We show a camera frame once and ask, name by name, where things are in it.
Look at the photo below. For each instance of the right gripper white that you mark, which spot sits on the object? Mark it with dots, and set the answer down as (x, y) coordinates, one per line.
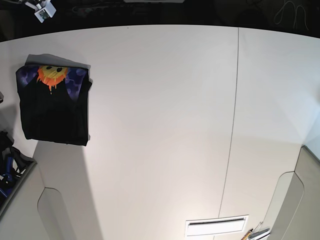
(36, 4)

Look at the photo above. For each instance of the black T-shirt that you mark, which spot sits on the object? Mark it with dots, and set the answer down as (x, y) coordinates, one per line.
(53, 99)

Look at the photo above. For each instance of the grey bin with blue items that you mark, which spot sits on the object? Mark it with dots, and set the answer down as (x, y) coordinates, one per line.
(14, 167)

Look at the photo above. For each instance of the grey flat tool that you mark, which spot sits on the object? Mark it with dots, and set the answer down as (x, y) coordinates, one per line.
(260, 235)

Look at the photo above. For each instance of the grey right side panel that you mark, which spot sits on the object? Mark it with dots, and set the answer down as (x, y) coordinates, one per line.
(294, 211)

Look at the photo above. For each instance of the yellow handled tool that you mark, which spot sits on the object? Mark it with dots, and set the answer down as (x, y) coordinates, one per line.
(248, 234)

